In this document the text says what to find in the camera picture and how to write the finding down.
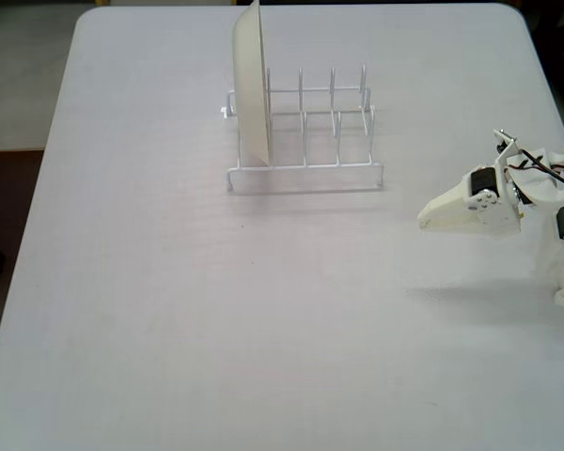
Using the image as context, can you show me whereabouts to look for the black red servo cable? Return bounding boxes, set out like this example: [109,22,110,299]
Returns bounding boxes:
[519,148,564,192]

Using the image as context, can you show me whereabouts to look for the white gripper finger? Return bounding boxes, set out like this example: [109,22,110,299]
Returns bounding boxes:
[416,173,472,223]
[419,187,522,237]

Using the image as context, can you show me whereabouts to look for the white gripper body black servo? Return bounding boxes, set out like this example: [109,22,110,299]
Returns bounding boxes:
[464,163,522,221]

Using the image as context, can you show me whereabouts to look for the cream white plate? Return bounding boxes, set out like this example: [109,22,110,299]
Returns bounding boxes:
[228,0,273,167]

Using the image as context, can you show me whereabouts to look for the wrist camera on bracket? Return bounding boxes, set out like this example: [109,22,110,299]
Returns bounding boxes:
[492,127,521,170]

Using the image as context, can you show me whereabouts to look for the white wire dish rack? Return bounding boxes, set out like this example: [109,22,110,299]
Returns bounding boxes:
[219,63,386,194]

